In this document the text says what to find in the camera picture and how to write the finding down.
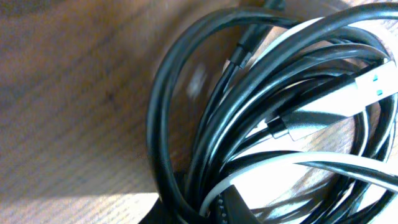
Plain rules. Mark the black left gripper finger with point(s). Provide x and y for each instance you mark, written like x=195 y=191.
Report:
x=230 y=208

